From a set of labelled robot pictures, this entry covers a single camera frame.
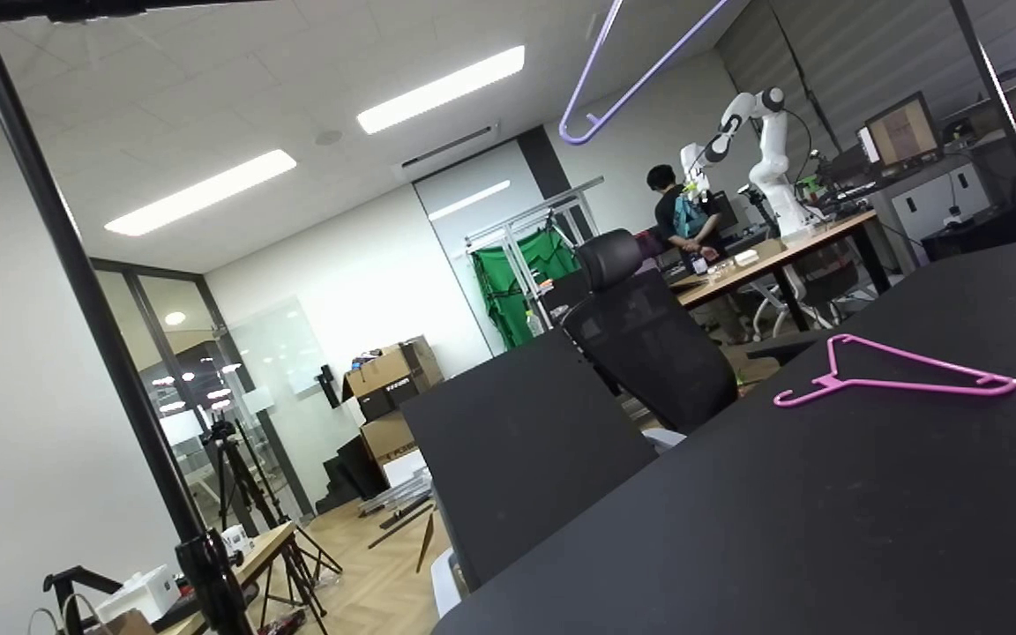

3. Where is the white cabinet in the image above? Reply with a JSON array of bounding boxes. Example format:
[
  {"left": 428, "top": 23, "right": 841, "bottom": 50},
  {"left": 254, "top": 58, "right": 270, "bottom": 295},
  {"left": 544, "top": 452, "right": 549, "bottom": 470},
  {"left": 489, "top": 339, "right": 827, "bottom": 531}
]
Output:
[{"left": 877, "top": 159, "right": 996, "bottom": 268}]

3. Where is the purple plastic hanger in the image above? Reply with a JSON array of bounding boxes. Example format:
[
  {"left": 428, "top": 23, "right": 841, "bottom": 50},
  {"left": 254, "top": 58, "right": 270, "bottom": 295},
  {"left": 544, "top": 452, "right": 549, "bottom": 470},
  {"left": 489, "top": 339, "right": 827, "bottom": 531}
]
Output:
[{"left": 558, "top": 0, "right": 730, "bottom": 146}]

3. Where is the pink plastic hanger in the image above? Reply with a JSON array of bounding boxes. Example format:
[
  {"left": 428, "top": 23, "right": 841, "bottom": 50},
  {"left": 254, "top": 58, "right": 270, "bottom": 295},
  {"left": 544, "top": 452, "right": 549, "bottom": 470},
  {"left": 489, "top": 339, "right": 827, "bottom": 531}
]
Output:
[{"left": 773, "top": 333, "right": 1016, "bottom": 409}]

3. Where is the monitor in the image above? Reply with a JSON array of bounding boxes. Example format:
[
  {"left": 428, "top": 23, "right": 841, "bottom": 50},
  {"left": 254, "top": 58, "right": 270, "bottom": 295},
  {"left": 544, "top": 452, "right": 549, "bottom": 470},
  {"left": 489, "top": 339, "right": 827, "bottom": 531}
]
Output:
[{"left": 855, "top": 91, "right": 946, "bottom": 174}]

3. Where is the ceiling air conditioner vent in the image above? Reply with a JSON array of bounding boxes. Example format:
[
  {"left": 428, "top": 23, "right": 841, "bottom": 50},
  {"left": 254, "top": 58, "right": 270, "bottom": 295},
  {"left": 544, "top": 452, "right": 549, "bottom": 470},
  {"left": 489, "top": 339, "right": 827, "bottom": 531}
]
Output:
[{"left": 392, "top": 121, "right": 503, "bottom": 177}]

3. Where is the black partition board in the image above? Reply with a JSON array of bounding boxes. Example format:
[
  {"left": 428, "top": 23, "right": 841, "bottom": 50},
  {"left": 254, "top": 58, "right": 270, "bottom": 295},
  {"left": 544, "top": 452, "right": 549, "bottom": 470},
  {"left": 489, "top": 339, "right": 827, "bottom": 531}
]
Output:
[{"left": 400, "top": 330, "right": 660, "bottom": 593}]

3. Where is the camera on tripod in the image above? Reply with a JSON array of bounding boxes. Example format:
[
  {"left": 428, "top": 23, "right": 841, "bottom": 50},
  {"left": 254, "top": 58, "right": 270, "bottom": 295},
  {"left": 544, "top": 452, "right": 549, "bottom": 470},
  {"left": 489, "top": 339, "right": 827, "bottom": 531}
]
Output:
[{"left": 198, "top": 417, "right": 346, "bottom": 635}]

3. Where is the ceiling light panel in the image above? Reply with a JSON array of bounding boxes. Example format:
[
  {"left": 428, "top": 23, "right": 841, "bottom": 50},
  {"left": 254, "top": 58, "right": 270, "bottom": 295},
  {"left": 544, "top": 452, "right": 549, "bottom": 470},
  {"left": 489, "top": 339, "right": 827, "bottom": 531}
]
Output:
[
  {"left": 356, "top": 45, "right": 527, "bottom": 136},
  {"left": 103, "top": 148, "right": 298, "bottom": 237}
]

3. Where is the green cloth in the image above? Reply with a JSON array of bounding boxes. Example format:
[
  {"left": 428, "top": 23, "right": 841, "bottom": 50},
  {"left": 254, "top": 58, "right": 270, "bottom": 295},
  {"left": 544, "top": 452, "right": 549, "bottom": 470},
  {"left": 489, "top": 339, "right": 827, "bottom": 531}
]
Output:
[{"left": 471, "top": 227, "right": 582, "bottom": 350}]

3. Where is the silver metal frame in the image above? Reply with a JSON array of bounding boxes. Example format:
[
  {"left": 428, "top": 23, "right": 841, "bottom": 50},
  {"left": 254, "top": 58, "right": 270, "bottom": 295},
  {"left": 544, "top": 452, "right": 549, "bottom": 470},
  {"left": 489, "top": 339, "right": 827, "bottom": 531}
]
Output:
[{"left": 463, "top": 175, "right": 607, "bottom": 336}]

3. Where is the glass whiteboard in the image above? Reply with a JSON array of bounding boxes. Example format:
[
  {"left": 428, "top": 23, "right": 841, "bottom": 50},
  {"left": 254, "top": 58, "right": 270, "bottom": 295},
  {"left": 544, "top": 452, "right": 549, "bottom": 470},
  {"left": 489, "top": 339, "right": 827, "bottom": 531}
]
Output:
[{"left": 226, "top": 295, "right": 334, "bottom": 400}]

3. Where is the person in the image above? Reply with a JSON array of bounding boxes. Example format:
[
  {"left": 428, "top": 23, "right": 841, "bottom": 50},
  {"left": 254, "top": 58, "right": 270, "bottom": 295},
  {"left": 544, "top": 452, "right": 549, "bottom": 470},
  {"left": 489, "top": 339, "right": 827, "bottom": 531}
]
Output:
[{"left": 646, "top": 164, "right": 730, "bottom": 268}]

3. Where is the small wooden table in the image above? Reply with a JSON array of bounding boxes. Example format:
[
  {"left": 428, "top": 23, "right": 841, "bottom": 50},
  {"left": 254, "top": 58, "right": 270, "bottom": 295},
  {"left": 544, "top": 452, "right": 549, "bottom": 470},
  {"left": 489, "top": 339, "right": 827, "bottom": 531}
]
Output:
[{"left": 153, "top": 520, "right": 299, "bottom": 635}]

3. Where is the black mesh office chair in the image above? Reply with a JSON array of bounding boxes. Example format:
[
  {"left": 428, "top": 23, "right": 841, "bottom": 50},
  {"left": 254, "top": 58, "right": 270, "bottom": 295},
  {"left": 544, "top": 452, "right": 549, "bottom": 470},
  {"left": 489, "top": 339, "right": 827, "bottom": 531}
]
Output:
[{"left": 560, "top": 228, "right": 743, "bottom": 436}]

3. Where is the white box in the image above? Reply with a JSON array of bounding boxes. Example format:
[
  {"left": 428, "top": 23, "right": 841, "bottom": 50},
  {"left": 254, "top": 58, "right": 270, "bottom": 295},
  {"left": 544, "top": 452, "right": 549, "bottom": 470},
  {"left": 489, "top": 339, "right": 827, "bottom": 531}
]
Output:
[{"left": 93, "top": 564, "right": 182, "bottom": 624}]

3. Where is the stack of cardboard boxes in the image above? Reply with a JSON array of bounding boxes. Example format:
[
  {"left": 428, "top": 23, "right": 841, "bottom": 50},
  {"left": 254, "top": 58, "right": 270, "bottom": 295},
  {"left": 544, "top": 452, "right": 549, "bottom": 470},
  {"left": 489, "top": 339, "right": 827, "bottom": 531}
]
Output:
[{"left": 340, "top": 334, "right": 446, "bottom": 495}]

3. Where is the wooden desk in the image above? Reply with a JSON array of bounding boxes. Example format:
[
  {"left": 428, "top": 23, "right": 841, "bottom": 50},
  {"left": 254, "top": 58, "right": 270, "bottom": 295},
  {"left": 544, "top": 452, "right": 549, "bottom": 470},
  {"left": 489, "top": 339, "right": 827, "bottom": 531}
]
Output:
[{"left": 674, "top": 209, "right": 893, "bottom": 333}]

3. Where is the black rack rail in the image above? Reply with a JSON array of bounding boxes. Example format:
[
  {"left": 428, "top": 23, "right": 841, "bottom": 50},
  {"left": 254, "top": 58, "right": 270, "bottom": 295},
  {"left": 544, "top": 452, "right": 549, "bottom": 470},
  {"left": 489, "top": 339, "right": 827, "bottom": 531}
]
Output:
[{"left": 0, "top": 0, "right": 273, "bottom": 25}]

